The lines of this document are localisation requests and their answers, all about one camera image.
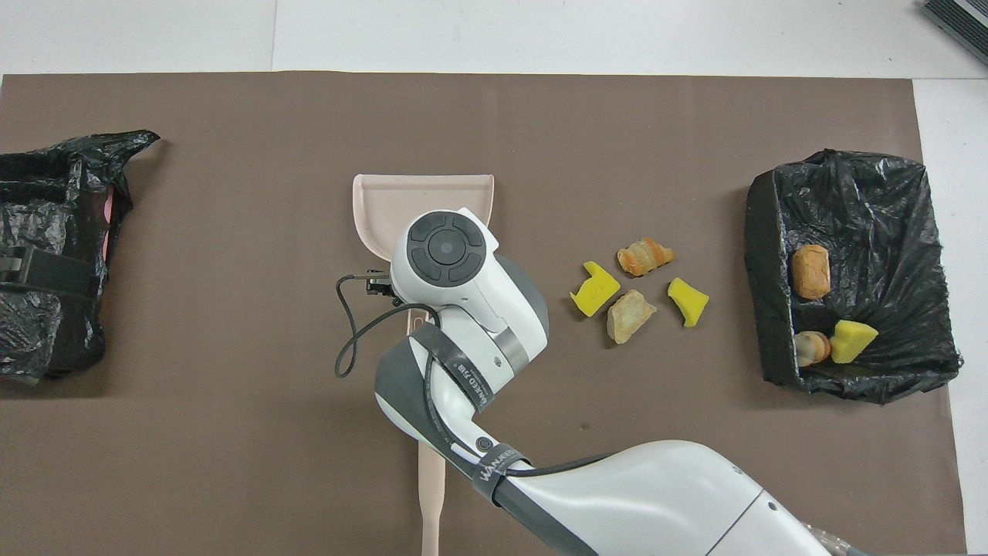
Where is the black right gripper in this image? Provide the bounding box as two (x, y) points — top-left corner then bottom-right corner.
(365, 269), (402, 308)

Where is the pale pink plastic dustpan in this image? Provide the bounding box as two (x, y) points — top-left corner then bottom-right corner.
(353, 174), (495, 329)

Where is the notched yellow sponge piece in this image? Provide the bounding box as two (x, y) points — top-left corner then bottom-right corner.
(570, 261), (621, 318)

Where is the beige hand brush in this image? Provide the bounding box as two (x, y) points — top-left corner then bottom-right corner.
(418, 440), (448, 556)

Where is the pale bread chunk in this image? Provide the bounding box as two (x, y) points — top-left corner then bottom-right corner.
(606, 290), (658, 345)

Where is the orange striped croissant piece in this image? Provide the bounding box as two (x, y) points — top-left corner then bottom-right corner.
(616, 237), (676, 277)

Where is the small yellow sponge piece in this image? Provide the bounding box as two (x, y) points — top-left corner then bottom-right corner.
(667, 277), (710, 329)

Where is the brown bread roll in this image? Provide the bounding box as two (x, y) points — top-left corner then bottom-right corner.
(791, 245), (832, 300)

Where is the pale fried dough piece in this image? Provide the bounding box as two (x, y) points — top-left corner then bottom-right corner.
(793, 331), (833, 368)

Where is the yellow sponge wedge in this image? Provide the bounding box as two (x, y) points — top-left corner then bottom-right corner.
(830, 320), (880, 364)

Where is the pink bin with black bag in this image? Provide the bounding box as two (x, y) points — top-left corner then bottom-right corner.
(0, 130), (161, 385)

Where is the brown table mat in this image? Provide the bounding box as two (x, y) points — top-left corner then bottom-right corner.
(0, 72), (969, 556)

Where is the dark grey ribbed panel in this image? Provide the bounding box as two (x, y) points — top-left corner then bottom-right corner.
(921, 0), (988, 66)

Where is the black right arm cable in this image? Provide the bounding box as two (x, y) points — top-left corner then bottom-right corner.
(334, 272), (618, 483)

